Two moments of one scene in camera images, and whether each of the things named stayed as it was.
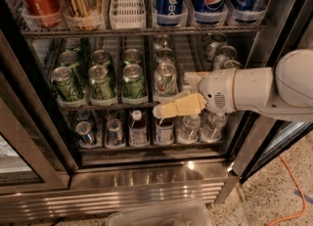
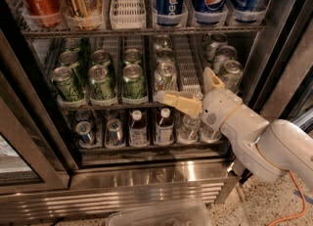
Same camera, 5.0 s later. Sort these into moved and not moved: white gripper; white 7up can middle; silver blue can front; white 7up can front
Moved: white gripper
Not moved: silver blue can front; white 7up can front; white 7up can middle
